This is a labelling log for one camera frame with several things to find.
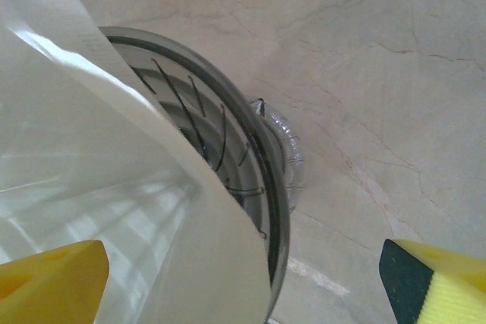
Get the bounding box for white paper coffee filter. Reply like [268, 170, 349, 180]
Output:
[0, 0, 275, 324]

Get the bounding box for grey plastic coffee dripper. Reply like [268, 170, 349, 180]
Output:
[96, 25, 292, 324]

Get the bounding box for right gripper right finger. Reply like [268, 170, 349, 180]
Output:
[379, 237, 486, 324]

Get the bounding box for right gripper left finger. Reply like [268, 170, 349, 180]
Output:
[0, 239, 112, 324]

